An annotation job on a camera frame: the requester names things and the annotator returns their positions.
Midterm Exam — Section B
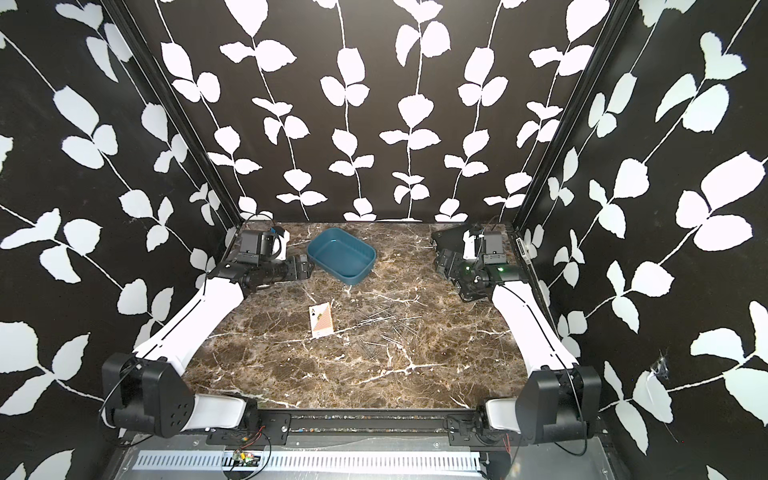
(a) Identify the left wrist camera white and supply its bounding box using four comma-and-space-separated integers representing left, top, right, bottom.
236, 226, 290, 265

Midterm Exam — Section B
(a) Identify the small circuit board with wires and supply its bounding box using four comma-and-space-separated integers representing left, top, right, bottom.
224, 426, 273, 480

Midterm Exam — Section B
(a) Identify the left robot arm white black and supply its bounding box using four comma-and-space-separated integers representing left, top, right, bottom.
99, 255, 314, 438

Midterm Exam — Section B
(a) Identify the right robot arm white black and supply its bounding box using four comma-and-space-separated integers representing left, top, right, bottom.
435, 249, 602, 444

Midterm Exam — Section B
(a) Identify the black carrying case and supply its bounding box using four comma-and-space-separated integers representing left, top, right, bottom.
431, 223, 481, 256

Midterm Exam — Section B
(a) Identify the white perforated strip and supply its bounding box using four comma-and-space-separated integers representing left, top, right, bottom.
131, 450, 483, 476

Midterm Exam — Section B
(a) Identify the black front rail base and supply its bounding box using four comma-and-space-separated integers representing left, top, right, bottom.
181, 409, 532, 451

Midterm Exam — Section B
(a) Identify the steel nail pile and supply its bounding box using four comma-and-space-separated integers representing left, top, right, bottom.
338, 307, 426, 359

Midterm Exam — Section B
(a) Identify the playing card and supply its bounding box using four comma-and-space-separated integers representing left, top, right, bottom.
309, 302, 335, 339

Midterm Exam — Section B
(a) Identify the teal plastic storage box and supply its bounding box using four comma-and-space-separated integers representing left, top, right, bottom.
307, 228, 377, 286

